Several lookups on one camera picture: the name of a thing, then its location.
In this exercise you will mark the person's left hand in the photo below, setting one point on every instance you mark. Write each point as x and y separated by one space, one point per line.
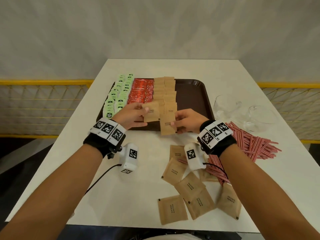
127 117

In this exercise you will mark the person's right hand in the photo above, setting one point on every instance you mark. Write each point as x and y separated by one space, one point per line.
192 121

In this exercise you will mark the neat rows of tea bags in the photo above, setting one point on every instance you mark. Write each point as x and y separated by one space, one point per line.
117 97

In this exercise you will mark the brown plastic tray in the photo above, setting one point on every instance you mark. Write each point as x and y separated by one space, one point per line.
192 97

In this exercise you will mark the square brown sugar packet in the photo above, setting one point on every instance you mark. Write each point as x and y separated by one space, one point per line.
152 112
166 127

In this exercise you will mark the row of red Nescafe sachets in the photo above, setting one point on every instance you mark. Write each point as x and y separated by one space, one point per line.
140 91

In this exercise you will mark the neat rows of sugar packets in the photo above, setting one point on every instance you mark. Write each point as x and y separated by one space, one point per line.
167 92

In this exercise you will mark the pile of pink stirrer sticks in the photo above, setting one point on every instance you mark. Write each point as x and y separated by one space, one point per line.
252 142

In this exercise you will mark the clear glass cups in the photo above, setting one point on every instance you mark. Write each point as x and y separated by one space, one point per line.
260 117

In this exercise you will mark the pile of brown sugar packets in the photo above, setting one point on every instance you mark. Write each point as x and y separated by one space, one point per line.
172 209

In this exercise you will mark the person's right forearm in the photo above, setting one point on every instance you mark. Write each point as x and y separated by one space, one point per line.
262 197

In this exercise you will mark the person's left forearm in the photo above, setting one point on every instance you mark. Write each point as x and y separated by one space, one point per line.
50 194

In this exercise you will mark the person's white clothing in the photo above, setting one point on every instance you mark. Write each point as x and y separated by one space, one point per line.
172 237

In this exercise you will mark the left wristband with marker tiles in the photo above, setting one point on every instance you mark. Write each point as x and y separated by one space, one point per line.
107 128

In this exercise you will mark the wristband with marker tiles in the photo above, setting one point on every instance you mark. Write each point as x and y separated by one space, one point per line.
215 133
107 128

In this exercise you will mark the right wristband with marker tiles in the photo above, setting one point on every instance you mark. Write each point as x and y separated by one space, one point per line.
215 133

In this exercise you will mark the marker cube on right wrist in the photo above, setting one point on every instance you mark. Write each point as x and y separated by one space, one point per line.
193 157

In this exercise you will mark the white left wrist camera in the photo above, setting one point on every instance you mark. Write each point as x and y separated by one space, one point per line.
128 157

